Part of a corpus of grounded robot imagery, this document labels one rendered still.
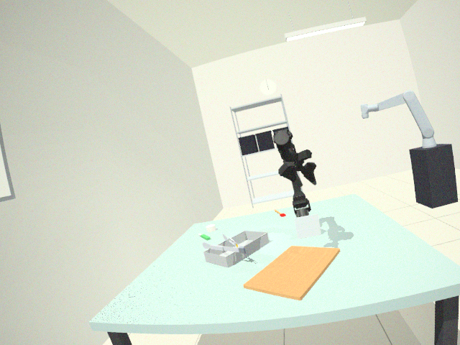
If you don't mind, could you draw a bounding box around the light wooden board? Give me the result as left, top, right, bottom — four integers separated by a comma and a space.
243, 246, 340, 300

